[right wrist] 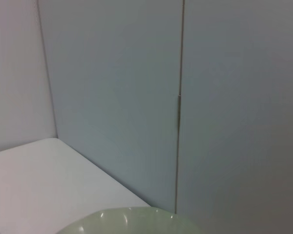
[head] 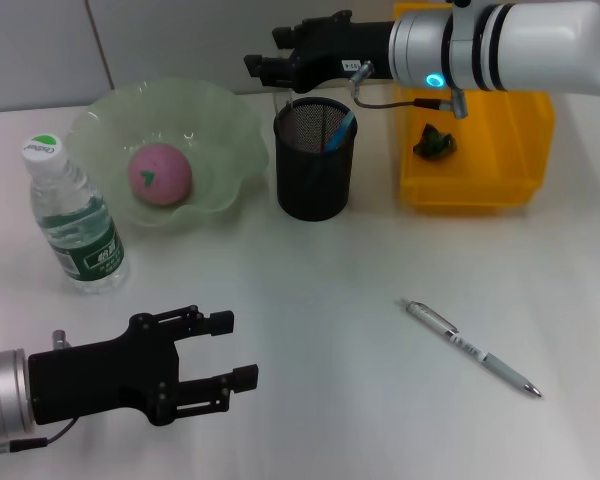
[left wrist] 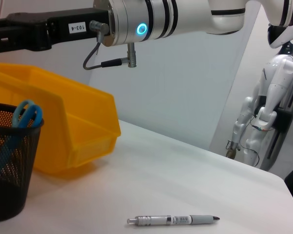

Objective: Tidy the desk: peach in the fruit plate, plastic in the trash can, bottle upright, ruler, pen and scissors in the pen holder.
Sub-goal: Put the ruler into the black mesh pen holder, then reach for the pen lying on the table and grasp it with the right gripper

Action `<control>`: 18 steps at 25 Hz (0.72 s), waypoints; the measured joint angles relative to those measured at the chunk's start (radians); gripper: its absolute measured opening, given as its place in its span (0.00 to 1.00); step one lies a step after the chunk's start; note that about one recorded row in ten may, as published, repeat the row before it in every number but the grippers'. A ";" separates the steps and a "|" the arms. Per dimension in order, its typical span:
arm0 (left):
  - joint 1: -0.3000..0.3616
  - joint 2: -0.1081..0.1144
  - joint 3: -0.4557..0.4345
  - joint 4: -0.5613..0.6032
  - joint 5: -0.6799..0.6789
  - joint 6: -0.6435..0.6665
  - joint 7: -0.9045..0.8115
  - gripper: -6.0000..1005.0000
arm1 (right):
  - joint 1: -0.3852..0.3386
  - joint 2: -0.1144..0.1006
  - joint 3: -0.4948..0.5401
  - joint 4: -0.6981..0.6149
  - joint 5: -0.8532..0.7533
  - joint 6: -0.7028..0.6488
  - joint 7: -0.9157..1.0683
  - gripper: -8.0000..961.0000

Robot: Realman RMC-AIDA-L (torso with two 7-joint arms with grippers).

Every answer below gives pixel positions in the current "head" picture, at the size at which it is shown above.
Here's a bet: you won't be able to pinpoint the yellow plastic bin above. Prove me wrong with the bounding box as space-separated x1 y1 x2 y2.
392 2 556 214

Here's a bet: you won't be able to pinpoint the black mesh pen cup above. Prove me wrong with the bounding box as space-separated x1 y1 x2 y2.
273 97 360 221

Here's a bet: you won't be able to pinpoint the gripper cable with plug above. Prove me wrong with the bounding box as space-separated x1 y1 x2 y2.
347 60 469 120
0 328 79 464

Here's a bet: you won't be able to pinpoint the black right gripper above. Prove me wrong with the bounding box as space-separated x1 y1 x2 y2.
243 12 396 94

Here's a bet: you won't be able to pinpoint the right gripper cable with plug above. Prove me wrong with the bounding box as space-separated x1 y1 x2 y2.
347 60 469 120

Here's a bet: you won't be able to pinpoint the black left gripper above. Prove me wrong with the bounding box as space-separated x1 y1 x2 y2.
27 303 259 427

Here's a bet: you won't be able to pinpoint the blue scissors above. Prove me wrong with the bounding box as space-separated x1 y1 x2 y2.
304 110 359 191

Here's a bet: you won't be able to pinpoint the clear green-label water bottle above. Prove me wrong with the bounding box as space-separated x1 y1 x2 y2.
20 133 130 295

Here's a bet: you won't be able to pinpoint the grey ballpoint pen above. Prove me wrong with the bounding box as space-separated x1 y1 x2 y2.
398 297 544 400

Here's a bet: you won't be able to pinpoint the left gripper cable with plug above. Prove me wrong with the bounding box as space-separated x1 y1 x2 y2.
0 328 79 464

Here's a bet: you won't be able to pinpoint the green glass fruit plate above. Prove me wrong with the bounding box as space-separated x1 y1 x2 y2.
67 75 270 236

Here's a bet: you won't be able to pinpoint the green plastic wrapper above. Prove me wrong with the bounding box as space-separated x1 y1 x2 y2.
412 120 459 160

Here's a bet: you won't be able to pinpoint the pink peach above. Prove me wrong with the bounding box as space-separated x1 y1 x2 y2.
127 143 194 207

